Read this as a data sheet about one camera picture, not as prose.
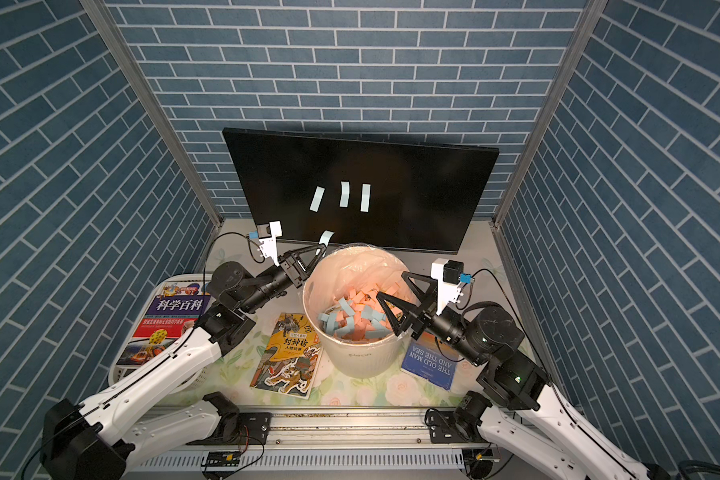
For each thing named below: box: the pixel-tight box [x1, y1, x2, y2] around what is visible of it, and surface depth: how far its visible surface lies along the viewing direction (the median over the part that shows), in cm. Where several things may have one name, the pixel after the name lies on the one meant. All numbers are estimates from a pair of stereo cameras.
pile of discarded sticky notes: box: [318, 285, 405, 341], surface depth 82 cm
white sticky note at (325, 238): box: [318, 230, 335, 247], surface depth 64 cm
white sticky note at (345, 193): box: [339, 181, 350, 207], surface depth 74 cm
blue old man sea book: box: [401, 332, 459, 390], surface depth 86 cm
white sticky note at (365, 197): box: [360, 183, 371, 213], surface depth 76 cm
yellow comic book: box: [249, 313, 324, 400], surface depth 86 cm
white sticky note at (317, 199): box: [310, 186, 326, 213], surface depth 75 cm
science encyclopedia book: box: [116, 281, 211, 365], surface depth 82 cm
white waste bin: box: [302, 243, 406, 379], surface depth 80 cm
